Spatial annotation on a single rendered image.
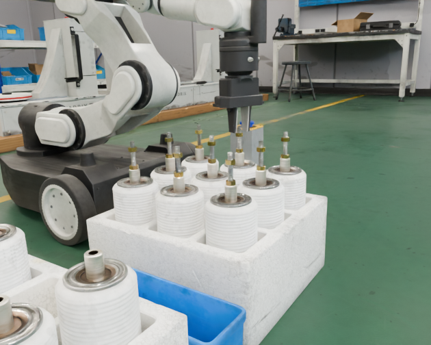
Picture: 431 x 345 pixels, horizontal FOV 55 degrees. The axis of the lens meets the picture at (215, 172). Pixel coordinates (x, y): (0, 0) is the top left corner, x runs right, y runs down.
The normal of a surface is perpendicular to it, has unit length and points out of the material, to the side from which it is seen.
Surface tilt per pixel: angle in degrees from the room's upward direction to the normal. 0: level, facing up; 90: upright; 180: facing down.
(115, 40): 90
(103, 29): 112
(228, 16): 90
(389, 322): 0
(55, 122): 90
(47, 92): 90
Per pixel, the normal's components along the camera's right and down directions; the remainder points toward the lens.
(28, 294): 0.83, 0.12
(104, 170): 0.57, -0.59
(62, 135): -0.57, 0.23
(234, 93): 0.53, 0.21
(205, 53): -0.53, -0.17
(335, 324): -0.03, -0.96
